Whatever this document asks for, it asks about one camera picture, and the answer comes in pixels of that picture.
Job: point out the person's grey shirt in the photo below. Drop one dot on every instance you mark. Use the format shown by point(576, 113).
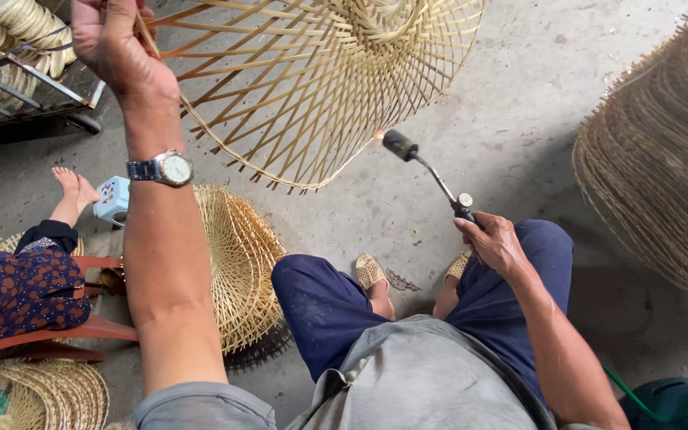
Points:
point(415, 382)

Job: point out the flat woven bamboo baskets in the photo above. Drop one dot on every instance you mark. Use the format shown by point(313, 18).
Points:
point(39, 394)

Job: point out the metal cart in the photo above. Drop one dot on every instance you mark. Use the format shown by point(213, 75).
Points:
point(27, 89)

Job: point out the leaning stack of woven baskets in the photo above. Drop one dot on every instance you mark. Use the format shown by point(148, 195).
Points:
point(242, 269)

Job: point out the open-weave bamboo basket frame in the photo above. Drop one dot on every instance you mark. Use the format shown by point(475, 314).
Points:
point(320, 83)

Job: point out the silver wristwatch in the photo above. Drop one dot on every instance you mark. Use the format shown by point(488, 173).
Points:
point(172, 168)

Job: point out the person's woven sandal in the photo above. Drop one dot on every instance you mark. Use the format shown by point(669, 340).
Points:
point(371, 272)
point(457, 266)

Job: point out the red wooden chair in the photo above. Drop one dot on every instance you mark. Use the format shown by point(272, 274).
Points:
point(96, 328)

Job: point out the person's blue trousers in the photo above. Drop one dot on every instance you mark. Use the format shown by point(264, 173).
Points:
point(320, 304)

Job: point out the person's right hand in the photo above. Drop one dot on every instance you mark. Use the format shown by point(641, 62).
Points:
point(496, 242)

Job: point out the person's woven left sandal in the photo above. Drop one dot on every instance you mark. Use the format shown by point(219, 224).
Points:
point(371, 272)

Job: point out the person's left hand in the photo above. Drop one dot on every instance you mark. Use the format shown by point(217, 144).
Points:
point(117, 48)

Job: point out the dark green gas cylinder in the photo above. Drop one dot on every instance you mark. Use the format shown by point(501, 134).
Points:
point(684, 406)

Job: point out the person's woven right sandal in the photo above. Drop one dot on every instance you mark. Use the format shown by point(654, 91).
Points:
point(457, 266)

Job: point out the large stack of bamboo frames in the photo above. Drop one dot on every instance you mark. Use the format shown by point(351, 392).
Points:
point(660, 179)

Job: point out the black gas torch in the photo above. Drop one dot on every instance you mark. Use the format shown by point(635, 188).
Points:
point(433, 173)

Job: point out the pile of small woven rings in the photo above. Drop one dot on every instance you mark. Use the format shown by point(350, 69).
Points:
point(15, 30)

